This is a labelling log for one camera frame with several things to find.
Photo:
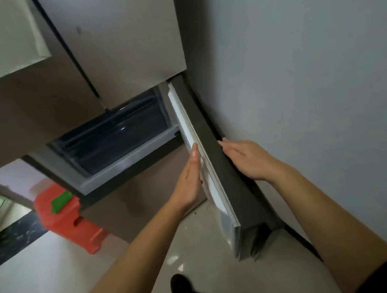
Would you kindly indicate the person's left forearm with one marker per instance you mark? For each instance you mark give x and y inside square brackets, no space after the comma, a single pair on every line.
[134,258]

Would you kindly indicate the red plastic stool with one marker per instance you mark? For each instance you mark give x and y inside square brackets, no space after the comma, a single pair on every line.
[67,225]

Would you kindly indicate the person's right fingers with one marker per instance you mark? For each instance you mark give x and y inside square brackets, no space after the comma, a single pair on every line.
[231,148]

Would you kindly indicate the dark transparent freezer drawer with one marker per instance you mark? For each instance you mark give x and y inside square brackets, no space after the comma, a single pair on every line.
[112,136]

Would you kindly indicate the person's right hand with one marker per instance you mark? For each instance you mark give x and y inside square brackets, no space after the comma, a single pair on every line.
[252,161]

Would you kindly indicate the dark baseboard strip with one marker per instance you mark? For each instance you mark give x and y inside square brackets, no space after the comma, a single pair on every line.
[304,244]

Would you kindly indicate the green plastic object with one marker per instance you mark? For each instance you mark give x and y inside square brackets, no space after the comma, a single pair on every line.
[61,201]

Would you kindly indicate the person's left hand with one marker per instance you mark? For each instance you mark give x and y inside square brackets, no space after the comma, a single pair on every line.
[188,185]

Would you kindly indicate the beige refrigerator lower panel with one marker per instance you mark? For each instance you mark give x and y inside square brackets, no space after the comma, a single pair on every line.
[140,199]

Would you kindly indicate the beige refrigerator door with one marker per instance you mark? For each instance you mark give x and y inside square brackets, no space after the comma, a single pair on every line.
[119,36]
[28,111]

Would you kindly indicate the person's right forearm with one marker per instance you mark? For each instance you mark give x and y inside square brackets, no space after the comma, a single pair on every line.
[328,225]

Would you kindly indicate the grey refrigerator compartment frame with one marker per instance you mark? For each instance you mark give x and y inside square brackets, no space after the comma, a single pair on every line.
[124,165]

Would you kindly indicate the person's left fingers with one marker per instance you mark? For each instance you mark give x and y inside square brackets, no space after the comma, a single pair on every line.
[193,161]

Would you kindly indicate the refrigerator door white liner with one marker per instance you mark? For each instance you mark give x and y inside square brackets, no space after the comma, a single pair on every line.
[216,170]

